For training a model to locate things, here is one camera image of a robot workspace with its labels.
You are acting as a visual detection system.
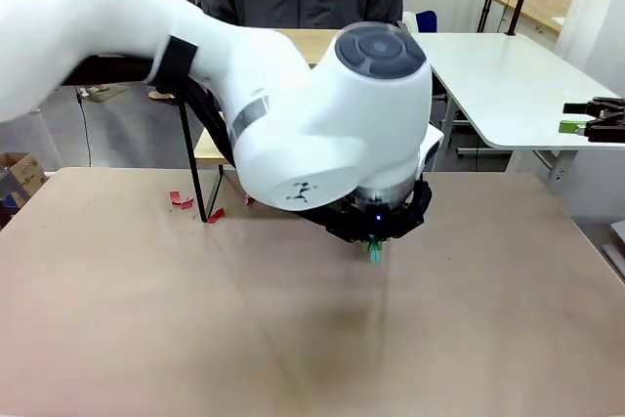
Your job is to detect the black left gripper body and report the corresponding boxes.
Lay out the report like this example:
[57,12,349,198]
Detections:
[312,178,436,246]

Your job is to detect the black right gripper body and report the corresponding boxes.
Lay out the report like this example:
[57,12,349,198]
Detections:
[584,97,625,145]

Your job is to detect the teal microfiber duster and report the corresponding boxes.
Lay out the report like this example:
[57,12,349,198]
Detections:
[368,234,386,265]

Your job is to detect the wooden black-framed two-tier shelf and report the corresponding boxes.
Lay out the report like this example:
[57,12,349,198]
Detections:
[178,20,421,225]

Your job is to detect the large white table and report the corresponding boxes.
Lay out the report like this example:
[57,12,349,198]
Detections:
[419,31,625,188]

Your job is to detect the light wooden desk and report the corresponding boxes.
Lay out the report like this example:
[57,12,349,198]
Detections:
[486,0,573,36]

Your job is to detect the blue chair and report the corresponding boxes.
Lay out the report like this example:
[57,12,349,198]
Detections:
[414,10,439,35]

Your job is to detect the flat tan cardboard piece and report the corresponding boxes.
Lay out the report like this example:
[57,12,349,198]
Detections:
[79,85,128,104]

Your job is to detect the brown cardboard box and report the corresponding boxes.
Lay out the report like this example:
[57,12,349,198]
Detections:
[0,151,49,216]

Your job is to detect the grey metal frame rail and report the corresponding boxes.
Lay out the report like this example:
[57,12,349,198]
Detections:
[601,221,625,284]

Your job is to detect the black braided cable hose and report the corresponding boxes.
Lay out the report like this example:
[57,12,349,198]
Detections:
[62,54,245,169]

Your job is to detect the black velcro strap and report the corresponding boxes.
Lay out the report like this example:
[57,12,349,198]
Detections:
[144,34,200,89]

